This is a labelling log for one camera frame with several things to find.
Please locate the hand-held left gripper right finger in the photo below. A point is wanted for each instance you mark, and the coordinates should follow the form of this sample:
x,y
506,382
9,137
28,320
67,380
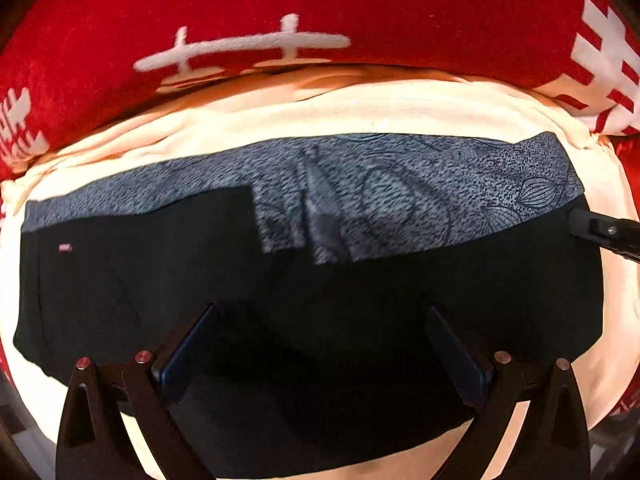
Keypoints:
x,y
460,360

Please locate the red printed blanket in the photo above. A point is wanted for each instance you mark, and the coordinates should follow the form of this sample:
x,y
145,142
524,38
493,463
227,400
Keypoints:
x,y
400,10

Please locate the black pants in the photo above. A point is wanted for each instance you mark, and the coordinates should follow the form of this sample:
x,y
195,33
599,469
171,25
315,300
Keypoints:
x,y
150,285

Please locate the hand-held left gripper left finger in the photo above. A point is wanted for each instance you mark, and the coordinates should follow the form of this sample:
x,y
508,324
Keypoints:
x,y
186,355

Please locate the cream blanket with blue leaf panel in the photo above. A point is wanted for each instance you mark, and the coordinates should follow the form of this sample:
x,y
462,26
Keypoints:
x,y
350,105

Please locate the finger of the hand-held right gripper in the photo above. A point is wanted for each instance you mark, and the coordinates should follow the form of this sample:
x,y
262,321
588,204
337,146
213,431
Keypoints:
x,y
597,231

